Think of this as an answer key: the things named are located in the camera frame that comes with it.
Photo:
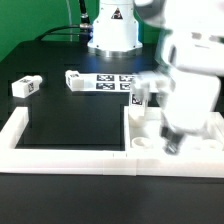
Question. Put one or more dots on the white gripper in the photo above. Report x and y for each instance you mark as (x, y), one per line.
(194, 69)

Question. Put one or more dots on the white square tabletop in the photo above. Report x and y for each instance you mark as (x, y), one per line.
(151, 133)

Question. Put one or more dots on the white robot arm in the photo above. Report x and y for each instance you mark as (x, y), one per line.
(115, 30)

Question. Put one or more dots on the white marker sheet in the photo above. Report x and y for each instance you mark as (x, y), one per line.
(106, 82)

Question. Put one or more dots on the white U-shaped fence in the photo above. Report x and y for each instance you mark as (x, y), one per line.
(143, 153)

